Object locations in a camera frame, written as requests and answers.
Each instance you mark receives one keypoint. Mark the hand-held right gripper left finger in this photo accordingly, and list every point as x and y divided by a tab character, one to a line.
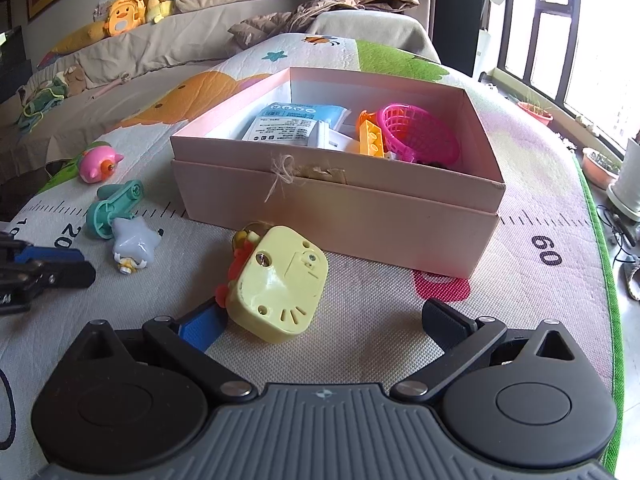
197	332

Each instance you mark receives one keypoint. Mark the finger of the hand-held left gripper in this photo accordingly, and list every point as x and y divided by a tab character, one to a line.
70	275
32	255

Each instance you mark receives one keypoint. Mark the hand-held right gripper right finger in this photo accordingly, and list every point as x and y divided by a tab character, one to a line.
442	321

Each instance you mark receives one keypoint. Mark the yellow music box toy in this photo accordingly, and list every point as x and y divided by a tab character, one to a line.
280	285

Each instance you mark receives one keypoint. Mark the pink cardboard box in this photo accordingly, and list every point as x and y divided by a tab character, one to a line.
350	210

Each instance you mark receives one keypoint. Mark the pink plastic toy basket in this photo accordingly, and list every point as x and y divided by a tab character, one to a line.
425	132

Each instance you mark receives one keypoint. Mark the yellow toy block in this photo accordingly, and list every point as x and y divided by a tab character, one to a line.
372	140

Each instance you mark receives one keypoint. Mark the orange pumpkin toy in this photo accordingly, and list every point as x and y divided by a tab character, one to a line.
364	119

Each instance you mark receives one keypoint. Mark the blue white wipes packet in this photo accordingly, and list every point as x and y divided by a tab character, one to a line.
285	125

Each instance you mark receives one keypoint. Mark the pale star toy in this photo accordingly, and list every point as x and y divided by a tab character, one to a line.
132	245

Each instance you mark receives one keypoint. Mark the printed play mat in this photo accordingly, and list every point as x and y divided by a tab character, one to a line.
370	325

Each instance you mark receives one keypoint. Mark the teal plastic toy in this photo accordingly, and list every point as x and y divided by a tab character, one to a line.
112	205

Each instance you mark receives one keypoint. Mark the pink round toy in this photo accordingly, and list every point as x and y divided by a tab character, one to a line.
100	165

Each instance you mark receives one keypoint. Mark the green yellow cloth toy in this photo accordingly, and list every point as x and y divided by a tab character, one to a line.
40	105

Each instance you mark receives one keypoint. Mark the small brown plush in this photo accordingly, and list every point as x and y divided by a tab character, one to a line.
75	81

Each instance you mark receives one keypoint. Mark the pink toy stick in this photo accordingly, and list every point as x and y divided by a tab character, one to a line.
112	85

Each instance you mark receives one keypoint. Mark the grey slipper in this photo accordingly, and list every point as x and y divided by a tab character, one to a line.
631	282

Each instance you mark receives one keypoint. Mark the black cabinet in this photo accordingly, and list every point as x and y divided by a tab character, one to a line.
14	60

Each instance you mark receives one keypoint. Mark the pink flower pot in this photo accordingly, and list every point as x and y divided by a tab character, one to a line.
600	172

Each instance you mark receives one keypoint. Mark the yellow plush pillow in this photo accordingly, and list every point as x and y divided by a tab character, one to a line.
75	42

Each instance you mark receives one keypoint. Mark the red flower pot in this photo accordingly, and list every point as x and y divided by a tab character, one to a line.
537	117

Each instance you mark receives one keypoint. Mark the white flower pot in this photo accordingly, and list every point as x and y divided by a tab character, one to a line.
627	185

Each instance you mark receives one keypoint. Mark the beige covered sofa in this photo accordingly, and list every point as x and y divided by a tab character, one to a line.
150	45

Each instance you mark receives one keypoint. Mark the small framed picture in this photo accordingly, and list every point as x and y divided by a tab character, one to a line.
5	12

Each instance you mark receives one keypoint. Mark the small yellow duck plush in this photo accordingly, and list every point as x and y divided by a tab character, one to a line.
152	5

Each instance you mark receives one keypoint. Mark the brown puffer jacket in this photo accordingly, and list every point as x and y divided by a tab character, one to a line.
325	10

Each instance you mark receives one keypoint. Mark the dark window frame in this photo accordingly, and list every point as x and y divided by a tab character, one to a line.
530	35

